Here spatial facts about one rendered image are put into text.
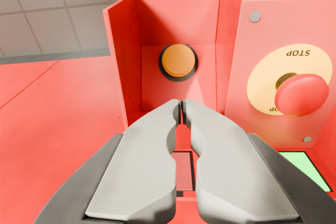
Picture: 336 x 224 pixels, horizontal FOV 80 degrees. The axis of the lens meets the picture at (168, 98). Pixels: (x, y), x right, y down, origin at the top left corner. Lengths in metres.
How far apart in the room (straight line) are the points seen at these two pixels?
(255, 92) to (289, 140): 0.08
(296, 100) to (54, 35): 1.06
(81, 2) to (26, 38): 0.34
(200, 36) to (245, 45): 0.08
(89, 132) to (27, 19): 0.77
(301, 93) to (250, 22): 0.07
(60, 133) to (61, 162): 0.10
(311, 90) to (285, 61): 0.03
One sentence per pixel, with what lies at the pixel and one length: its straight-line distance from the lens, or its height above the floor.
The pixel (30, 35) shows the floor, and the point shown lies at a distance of 1.19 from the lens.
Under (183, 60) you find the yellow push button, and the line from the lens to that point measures 0.24.
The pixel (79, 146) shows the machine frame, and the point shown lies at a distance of 0.48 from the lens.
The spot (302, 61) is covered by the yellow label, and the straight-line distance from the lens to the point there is 0.21.
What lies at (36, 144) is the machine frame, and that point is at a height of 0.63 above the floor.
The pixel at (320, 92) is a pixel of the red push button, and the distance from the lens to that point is 0.19.
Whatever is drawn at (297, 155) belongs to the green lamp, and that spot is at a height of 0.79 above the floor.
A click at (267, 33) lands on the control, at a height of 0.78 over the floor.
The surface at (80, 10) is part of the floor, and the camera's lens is 1.04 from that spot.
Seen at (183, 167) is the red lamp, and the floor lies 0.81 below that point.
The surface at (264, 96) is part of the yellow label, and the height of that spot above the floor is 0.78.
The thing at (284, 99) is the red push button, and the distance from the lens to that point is 0.18.
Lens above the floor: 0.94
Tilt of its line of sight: 57 degrees down
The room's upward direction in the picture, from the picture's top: 177 degrees counter-clockwise
